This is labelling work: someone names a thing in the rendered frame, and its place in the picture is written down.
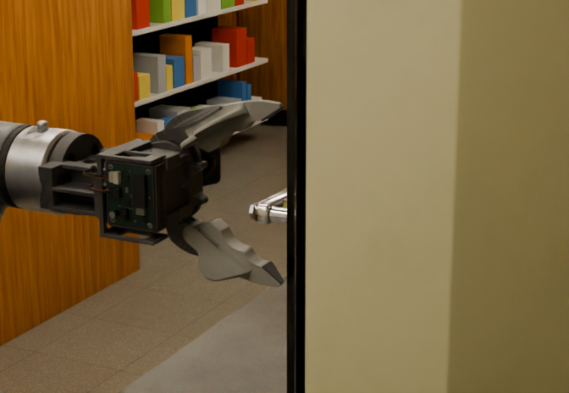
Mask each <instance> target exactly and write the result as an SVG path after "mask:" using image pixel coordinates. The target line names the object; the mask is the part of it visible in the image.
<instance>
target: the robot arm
mask: <svg viewBox="0 0 569 393"><path fill-rule="evenodd" d="M283 108H285V107H284V105H283V103H281V102H275V101H269V100H248V101H242V102H231V103H224V104H218V105H212V106H207V107H202V108H195V109H192V110H190V111H187V112H185V113H182V114H180V115H178V116H176V117H174V118H173V119H171V120H170V121H169V122H168V123H167V125H166V127H165V129H164V130H161V131H159V132H157V133H156V134H155V135H153V136H152V138H151V139H150V140H147V141H143V139H138V138H137V139H134V140H133V141H129V142H126V143H125V144H122V145H119V146H117V147H109V148H104V147H103V145H102V143H101V142H100V141H99V139H98V138H97V137H96V136H94V135H92V134H87V133H80V132H76V131H75V130H66V129H59V128H55V129H54V128H48V122H47V121H46V120H40V121H38V122H37V125H27V124H20V123H13V122H6V121H0V222H1V219H2V217H3V215H4V213H5V210H6V208H7V207H11V208H23V209H24V210H30V211H35V212H41V213H51V214H57V215H65V214H67V213H70V214H76V215H83V214H84V215H89V216H95V217H98V218H99V226H100V237H104V238H109V239H115V240H120V241H129V242H134V243H141V244H146V245H151V246H154V245H156V244H157V243H159V242H161V241H164V240H165V239H167V238H169V239H170V240H171V241H172V242H173V243H174V244H175V245H176V246H177V247H179V248H180V249H182V250H184V251H185V252H188V253H190V254H192V255H196V256H198V260H197V264H196V269H197V271H198V272H199V273H200V274H201V275H202V276H203V277H204V278H206V279H207V280H211V281H221V280H229V279H233V278H238V277H240V278H242V279H244V280H249V281H251V282H253V283H256V284H259V285H268V286H276V287H280V286H281V285H282V284H283V283H284V282H285V281H284V280H283V278H282V276H281V275H280V273H279V271H278V270H277V268H276V267H275V265H274V263H273V262H272V261H270V262H269V261H267V260H264V259H262V258H261V257H259V256H258V255H257V254H256V253H255V251H254V250H253V248H252V247H251V246H248V245H245V244H243V243H241V242H240V241H238V240H237V239H236V238H235V236H234V235H233V233H232V231H231V229H230V227H229V226H228V225H227V224H226V223H225V222H224V221H223V220H222V219H220V218H215V219H210V220H207V221H203V222H201V221H200V220H199V219H196V218H194V217H192V216H193V215H194V214H196V213H197V212H198V211H199V210H200V208H201V206H202V204H204V203H206V202H208V197H207V196H206V195H205V194H204V193H203V186H206V185H213V184H217V183H218V182H219V181H220V155H221V147H222V146H223V145H225V144H227V143H228V142H229V139H230V137H231V136H232V135H233V134H234V133H235V132H236V131H243V130H245V129H248V128H250V127H252V125H253V124H254V123H255V122H256V121H259V120H261V121H264V120H266V119H270V118H272V117H273V116H274V115H275V114H277V113H278V112H279V111H281V110H282V109H283ZM107 221H108V224H109V226H112V227H110V228H108V227H107ZM165 228H166V230H167V232H168V235H167V234H162V233H158V232H159V231H161V230H164V229H165ZM126 233H131V234H137V235H147V236H148V237H147V238H145V239H141V238H135V237H129V236H124V234H126Z"/></svg>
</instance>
